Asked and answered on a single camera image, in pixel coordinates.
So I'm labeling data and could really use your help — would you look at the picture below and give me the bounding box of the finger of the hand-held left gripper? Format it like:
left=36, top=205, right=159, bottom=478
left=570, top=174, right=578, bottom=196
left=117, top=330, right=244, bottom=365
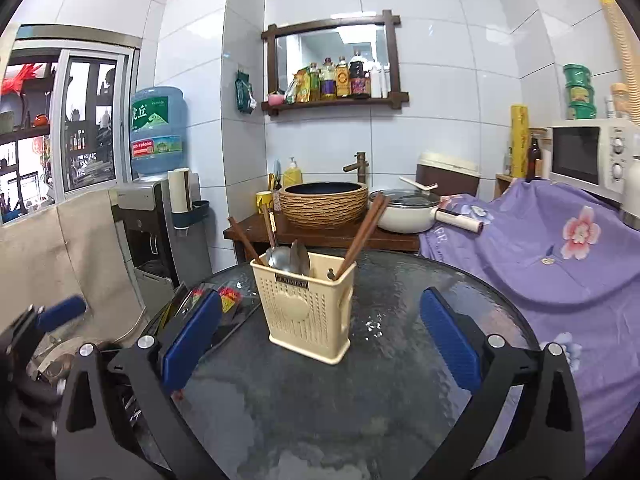
left=7, top=294, right=88, bottom=356

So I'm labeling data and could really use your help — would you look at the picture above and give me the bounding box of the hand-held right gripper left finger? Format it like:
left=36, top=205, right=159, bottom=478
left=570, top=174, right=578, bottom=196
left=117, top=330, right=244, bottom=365
left=54, top=287, right=224, bottom=480

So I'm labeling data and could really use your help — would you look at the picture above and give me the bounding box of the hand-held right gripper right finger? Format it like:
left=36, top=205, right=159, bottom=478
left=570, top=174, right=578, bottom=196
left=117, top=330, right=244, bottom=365
left=419, top=286, right=587, bottom=480

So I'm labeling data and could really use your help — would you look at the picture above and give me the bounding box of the brown wooden chopstick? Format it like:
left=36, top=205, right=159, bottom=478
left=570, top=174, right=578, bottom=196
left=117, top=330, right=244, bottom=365
left=227, top=216, right=266, bottom=267
left=342, top=198, right=382, bottom=266
left=347, top=194, right=391, bottom=267

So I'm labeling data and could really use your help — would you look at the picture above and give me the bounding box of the cream perforated utensil holder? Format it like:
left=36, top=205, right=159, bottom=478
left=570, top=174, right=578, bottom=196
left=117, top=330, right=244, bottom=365
left=250, top=251, right=358, bottom=365

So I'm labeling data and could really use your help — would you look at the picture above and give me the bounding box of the large steel spoon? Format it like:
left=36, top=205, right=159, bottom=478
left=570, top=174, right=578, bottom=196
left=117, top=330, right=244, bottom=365
left=289, top=239, right=312, bottom=277

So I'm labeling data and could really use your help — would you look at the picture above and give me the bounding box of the black packet red label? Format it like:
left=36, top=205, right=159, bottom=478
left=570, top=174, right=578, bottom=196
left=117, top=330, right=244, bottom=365
left=217, top=282, right=246, bottom=326
left=157, top=282, right=208, bottom=331

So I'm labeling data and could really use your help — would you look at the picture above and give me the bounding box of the beige cloth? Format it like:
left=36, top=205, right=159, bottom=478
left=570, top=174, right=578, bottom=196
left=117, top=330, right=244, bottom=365
left=0, top=189, right=146, bottom=351

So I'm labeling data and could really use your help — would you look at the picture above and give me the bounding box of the purple floral cloth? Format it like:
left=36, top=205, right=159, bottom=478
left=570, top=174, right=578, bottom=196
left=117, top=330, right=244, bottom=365
left=417, top=178, right=640, bottom=471

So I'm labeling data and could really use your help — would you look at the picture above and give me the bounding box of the grey water dispenser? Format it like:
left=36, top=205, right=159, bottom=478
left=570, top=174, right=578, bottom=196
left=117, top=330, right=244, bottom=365
left=116, top=172, right=213, bottom=286

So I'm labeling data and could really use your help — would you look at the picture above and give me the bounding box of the white pan glass lid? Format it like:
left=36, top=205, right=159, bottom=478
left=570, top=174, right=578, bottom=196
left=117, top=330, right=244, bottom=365
left=369, top=188, right=485, bottom=235

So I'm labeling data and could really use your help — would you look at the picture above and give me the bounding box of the white rice paddle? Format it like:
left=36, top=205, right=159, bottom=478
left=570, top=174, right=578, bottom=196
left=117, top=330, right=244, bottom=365
left=398, top=176, right=439, bottom=192

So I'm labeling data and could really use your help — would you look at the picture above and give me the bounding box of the dark wooden counter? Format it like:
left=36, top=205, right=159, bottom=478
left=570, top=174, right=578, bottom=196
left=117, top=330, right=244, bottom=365
left=223, top=212, right=421, bottom=256

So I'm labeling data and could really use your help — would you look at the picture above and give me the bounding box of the small wooden side shelf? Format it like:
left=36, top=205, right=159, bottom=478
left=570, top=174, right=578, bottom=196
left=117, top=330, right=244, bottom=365
left=495, top=172, right=521, bottom=201

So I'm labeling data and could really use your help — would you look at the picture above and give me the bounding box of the woven wicker basin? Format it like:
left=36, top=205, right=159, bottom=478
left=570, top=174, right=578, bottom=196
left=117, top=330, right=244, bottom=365
left=277, top=181, right=370, bottom=231

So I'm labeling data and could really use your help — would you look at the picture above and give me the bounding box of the sliding window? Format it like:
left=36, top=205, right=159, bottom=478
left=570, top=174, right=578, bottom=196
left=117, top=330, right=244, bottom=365
left=0, top=24, right=142, bottom=226

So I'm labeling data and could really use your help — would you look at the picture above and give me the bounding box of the yellow soap pump bottle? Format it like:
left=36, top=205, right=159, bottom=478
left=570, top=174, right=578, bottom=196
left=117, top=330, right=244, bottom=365
left=282, top=156, right=303, bottom=187

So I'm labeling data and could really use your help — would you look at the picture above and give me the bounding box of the brass faucet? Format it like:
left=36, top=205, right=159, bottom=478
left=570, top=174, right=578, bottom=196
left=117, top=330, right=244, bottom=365
left=342, top=151, right=368, bottom=184

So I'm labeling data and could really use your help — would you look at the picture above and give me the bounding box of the brown glass bottle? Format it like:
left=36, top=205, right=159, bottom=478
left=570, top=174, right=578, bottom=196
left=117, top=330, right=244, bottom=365
left=527, top=132, right=543, bottom=179

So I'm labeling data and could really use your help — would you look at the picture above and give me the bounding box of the blue water jug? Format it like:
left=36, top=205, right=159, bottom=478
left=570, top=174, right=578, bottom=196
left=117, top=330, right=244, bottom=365
left=130, top=86, right=188, bottom=175

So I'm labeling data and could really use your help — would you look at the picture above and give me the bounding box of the yellow wrap roll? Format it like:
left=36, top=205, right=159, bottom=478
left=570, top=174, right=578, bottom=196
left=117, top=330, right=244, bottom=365
left=510, top=104, right=531, bottom=178

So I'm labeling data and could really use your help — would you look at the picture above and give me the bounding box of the white microwave oven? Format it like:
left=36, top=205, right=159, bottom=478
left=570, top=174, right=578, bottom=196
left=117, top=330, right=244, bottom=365
left=542, top=119, right=640, bottom=201

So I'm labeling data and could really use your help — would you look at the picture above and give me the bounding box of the white kettle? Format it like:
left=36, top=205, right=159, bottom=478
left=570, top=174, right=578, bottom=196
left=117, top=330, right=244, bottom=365
left=620, top=162, right=640, bottom=231

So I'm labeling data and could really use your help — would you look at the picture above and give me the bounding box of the red flower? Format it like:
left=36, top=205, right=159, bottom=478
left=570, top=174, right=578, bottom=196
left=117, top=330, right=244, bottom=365
left=0, top=62, right=43, bottom=96

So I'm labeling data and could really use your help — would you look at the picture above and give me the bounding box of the green hanging packet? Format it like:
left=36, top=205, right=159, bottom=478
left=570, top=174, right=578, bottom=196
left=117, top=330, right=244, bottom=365
left=236, top=69, right=257, bottom=113

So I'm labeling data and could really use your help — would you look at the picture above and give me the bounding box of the yellow seasoning packet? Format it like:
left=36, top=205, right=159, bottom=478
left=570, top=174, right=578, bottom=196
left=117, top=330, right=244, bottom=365
left=292, top=67, right=312, bottom=103

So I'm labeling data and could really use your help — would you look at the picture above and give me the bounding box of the stack of green bowls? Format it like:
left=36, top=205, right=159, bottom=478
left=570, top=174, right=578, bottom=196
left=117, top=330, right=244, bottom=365
left=562, top=63, right=598, bottom=121

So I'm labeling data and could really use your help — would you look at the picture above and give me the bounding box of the dark soy sauce bottle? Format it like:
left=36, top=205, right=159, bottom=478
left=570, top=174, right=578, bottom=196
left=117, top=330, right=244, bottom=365
left=349, top=50, right=372, bottom=100

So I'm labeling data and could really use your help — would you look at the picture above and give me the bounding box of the amber sauce bottle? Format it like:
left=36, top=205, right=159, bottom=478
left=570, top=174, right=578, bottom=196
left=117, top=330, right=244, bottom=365
left=335, top=56, right=351, bottom=98

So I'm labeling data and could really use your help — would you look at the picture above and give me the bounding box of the cooking oil bottle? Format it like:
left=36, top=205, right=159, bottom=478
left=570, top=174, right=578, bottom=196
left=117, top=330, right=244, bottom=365
left=320, top=57, right=337, bottom=101

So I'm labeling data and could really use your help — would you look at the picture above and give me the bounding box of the clear jar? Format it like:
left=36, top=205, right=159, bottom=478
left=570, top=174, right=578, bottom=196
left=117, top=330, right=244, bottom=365
left=607, top=82, right=632, bottom=120

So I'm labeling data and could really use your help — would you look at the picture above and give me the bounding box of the teal wall holder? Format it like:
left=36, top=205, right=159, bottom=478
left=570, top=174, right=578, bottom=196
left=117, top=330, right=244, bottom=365
left=172, top=200, right=211, bottom=235

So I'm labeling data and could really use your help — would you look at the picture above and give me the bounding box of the wooden framed wall mirror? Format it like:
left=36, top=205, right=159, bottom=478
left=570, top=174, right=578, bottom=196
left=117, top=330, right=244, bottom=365
left=261, top=9, right=410, bottom=117

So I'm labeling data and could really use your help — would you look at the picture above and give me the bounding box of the beige corrugated hose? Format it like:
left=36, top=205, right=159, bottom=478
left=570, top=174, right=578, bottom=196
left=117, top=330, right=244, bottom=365
left=592, top=0, right=640, bottom=86

